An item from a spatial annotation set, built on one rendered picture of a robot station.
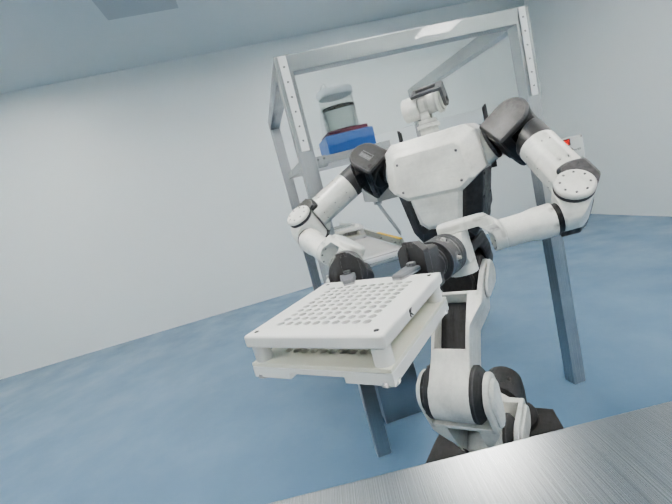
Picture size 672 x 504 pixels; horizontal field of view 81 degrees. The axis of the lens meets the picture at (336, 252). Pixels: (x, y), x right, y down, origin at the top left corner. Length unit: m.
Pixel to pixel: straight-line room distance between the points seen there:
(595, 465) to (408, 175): 0.85
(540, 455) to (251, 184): 4.58
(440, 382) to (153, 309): 4.37
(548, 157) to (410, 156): 0.33
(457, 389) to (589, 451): 0.63
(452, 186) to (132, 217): 4.31
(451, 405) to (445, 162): 0.61
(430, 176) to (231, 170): 3.92
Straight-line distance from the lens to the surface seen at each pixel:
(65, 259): 5.32
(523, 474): 0.44
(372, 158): 1.23
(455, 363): 1.09
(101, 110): 5.21
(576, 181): 0.95
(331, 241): 1.02
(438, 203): 1.12
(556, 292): 2.04
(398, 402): 2.05
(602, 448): 0.47
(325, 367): 0.57
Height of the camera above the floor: 1.16
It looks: 10 degrees down
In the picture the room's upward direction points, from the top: 15 degrees counter-clockwise
